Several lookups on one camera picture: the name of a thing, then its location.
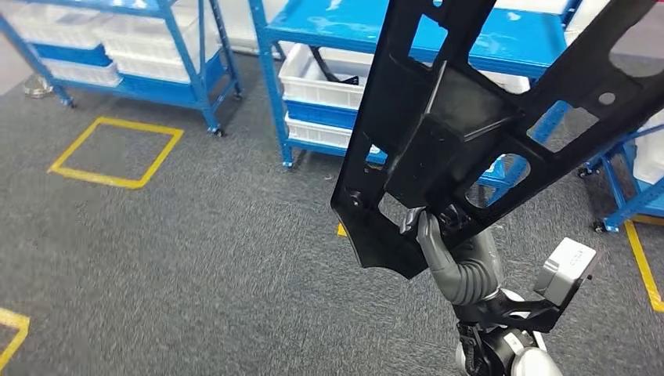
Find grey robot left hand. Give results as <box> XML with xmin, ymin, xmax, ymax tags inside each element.
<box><xmin>399</xmin><ymin>207</ymin><xmax>505</xmax><ymax>307</ymax></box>

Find black plastic mounting plate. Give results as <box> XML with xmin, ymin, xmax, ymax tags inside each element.
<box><xmin>330</xmin><ymin>0</ymin><xmax>664</xmax><ymax>281</ymax></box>

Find blue plastic crate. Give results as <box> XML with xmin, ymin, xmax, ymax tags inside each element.
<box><xmin>283</xmin><ymin>98</ymin><xmax>359</xmax><ymax>131</ymax></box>

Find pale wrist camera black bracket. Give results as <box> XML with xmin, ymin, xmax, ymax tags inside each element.
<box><xmin>452</xmin><ymin>237</ymin><xmax>598</xmax><ymax>334</ymax></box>

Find black curved bracket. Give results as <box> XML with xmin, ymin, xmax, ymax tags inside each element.
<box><xmin>310</xmin><ymin>46</ymin><xmax>360</xmax><ymax>87</ymax></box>

